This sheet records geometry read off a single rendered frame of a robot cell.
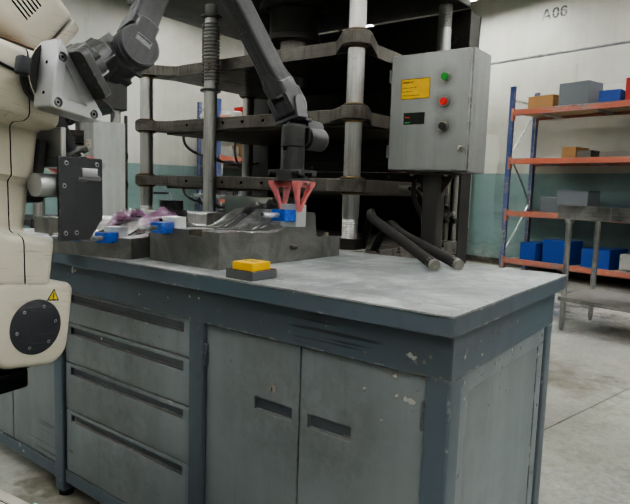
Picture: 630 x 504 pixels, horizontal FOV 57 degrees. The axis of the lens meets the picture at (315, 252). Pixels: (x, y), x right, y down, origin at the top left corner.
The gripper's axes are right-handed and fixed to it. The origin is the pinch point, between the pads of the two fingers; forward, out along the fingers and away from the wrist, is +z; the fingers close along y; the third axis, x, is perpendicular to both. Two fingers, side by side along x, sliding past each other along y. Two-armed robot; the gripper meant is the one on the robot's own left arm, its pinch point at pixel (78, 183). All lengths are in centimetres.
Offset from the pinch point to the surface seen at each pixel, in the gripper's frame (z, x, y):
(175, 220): 10.6, -3.0, -27.2
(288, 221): 13, -11, -56
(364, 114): 11, -84, -44
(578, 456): 148, -80, -116
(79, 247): 16.3, 5.7, 2.1
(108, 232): 12.0, 3.6, -9.0
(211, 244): 13.8, 1.6, -41.2
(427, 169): 30, -84, -65
